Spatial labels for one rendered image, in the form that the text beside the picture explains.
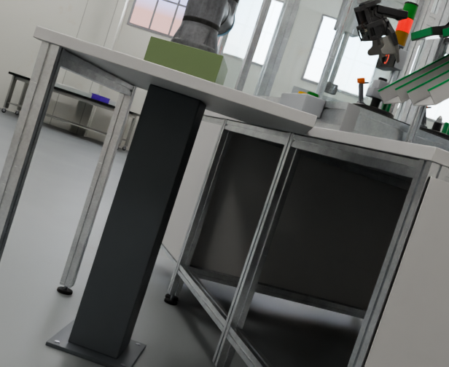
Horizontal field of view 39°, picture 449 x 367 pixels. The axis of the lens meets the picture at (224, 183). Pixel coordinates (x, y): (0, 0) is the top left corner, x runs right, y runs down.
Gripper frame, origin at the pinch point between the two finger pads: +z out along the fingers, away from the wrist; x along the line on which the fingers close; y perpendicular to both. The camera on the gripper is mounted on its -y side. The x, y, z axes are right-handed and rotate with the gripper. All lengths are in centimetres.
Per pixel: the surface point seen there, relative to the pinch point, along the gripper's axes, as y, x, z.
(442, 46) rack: -4.9, 21.0, -1.4
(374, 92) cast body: 10.5, 2.2, 7.6
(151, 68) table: 82, 36, -26
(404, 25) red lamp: -18.6, -16.8, -6.5
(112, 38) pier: -63, -1050, -48
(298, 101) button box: 34.3, -2.7, 1.7
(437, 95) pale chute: 19, 48, 4
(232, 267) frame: 60, -74, 74
